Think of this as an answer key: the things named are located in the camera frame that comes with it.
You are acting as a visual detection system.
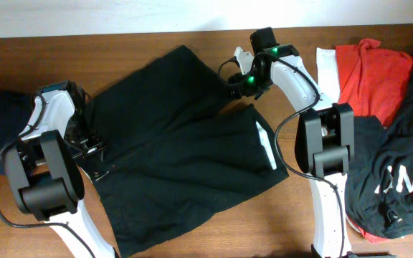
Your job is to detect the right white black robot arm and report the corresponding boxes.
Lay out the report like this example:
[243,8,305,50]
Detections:
[227,27,354,257]

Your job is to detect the black shorts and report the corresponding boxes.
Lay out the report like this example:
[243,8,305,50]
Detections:
[78,45,288,257]

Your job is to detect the black printed t-shirt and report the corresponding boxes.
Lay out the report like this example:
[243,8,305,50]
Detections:
[345,69,413,239]

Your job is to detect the red garment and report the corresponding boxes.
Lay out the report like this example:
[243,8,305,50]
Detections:
[335,39,413,127]

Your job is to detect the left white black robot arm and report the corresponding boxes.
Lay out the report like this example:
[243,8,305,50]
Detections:
[0,80,118,257]

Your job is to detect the white garment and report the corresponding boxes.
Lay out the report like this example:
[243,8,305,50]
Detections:
[316,47,341,102]

